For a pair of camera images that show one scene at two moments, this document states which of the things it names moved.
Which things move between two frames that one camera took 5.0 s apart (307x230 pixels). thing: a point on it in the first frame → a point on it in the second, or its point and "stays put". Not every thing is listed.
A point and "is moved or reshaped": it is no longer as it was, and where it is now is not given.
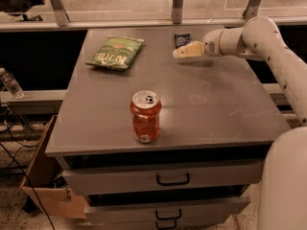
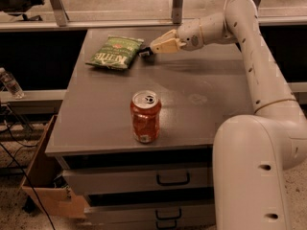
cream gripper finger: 193,49 → 169,46
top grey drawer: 132,178 stays put
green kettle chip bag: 117,53 stays put
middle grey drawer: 227,207 stays put
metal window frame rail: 56,17 stays put
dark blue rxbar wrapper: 181,39 is moved or reshaped
